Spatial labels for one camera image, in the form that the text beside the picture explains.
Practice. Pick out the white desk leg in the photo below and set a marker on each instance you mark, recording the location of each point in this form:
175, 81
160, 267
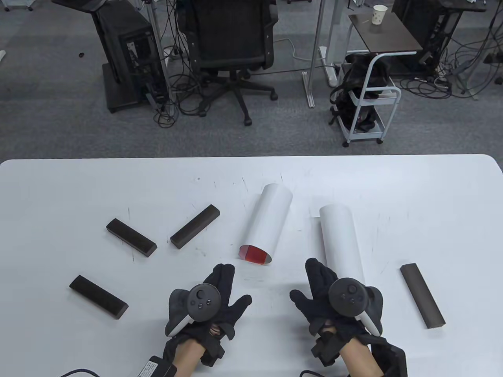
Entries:
316, 39
330, 70

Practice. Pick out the person's right hand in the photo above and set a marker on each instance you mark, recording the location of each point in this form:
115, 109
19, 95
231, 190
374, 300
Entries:
318, 275

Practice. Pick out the person's left hand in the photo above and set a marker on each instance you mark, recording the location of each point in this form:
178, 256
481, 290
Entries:
226, 282

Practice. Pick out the black office chair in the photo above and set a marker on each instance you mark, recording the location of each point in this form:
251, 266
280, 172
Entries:
232, 35

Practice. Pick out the black computer tower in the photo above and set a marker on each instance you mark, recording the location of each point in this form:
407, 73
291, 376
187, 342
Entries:
416, 23
129, 59

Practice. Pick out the brown side table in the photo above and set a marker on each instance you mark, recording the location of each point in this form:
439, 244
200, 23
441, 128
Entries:
387, 37

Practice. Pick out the striped cartoon poster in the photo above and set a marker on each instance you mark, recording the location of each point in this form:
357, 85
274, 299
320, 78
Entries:
269, 220

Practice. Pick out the white paper cup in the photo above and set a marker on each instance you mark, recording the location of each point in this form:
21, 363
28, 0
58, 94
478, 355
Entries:
379, 15

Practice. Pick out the green leaf print poster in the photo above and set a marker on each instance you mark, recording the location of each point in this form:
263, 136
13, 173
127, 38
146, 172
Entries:
340, 239

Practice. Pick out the grey handheld controller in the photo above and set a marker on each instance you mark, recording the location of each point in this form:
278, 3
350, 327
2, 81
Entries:
202, 300
347, 294

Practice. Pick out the white rolling cart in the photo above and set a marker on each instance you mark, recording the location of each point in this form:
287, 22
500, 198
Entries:
377, 101

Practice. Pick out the grey desk leg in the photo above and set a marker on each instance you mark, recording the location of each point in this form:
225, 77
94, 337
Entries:
157, 39

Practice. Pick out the black labelled wrist box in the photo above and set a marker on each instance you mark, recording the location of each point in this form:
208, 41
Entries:
155, 369

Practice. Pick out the black bag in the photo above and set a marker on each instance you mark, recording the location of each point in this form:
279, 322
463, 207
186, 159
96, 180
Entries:
353, 70

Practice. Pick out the person's right forearm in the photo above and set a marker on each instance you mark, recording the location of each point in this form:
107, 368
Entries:
359, 359

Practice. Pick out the dark bar paperweight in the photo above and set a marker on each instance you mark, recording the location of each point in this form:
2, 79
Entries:
131, 237
422, 295
98, 296
194, 226

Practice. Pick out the person's left forearm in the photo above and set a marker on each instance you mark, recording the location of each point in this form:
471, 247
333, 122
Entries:
188, 359

